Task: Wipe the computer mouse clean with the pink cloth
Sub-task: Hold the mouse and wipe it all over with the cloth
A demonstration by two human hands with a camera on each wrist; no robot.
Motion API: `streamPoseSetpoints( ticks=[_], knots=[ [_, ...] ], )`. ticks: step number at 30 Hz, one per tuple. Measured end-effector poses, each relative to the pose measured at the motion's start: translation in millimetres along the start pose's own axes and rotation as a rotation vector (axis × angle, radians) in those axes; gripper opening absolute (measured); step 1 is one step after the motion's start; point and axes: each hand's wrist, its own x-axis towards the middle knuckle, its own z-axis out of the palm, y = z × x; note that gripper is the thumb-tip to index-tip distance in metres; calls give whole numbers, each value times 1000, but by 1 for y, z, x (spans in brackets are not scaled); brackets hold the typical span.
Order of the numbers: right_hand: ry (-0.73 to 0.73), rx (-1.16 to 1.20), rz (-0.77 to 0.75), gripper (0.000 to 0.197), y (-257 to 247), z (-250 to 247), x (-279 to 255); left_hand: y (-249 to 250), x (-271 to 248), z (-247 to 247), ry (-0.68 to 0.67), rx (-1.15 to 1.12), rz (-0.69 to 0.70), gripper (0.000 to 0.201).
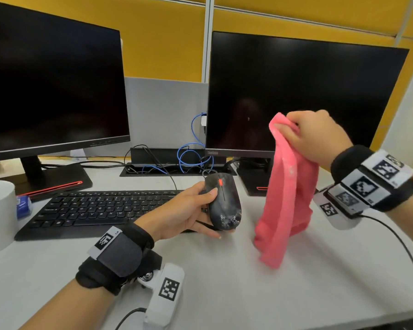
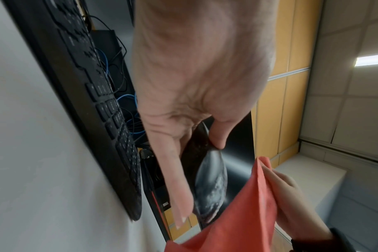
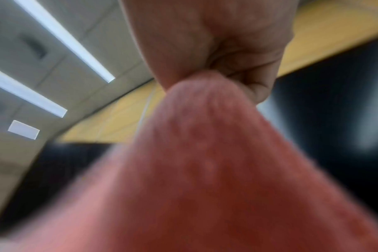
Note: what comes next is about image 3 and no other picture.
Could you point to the dark ceiling vent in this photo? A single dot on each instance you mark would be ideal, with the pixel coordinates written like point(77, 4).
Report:
point(34, 48)

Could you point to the white ceiling fixture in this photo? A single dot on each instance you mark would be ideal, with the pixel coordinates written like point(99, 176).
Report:
point(23, 129)

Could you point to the pink cloth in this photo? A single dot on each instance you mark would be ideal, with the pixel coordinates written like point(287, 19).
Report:
point(207, 184)

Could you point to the ceiling light strip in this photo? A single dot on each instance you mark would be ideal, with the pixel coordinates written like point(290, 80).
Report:
point(67, 39)
point(27, 93)

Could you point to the person's right hand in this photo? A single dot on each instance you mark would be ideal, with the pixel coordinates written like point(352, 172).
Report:
point(207, 32)

